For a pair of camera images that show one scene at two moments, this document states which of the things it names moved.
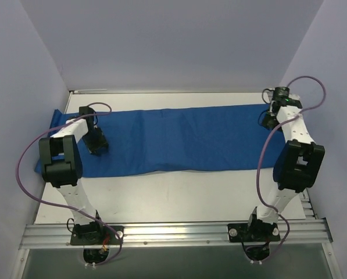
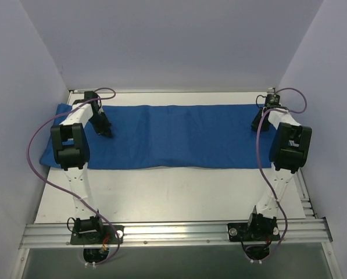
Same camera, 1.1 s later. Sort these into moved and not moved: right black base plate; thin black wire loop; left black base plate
Moved: thin black wire loop
Not moved: left black base plate; right black base plate
